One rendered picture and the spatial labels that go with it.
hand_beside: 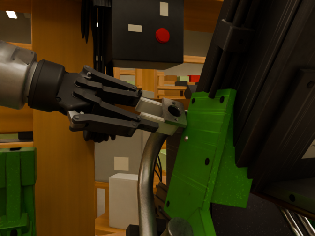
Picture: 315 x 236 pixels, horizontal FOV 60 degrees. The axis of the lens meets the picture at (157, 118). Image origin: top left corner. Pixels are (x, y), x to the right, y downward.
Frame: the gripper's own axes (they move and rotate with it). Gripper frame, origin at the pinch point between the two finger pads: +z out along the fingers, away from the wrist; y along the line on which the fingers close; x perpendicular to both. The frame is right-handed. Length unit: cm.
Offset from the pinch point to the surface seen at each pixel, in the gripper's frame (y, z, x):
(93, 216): -2.4, -1.3, 36.4
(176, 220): -17.7, 2.0, 0.9
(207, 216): -17.8, 5.4, -1.6
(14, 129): 15.3, -24.9, 31.6
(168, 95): 560, 264, 424
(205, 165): -11.9, 4.7, -4.4
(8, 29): 836, -235, 570
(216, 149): -11.0, 4.8, -7.3
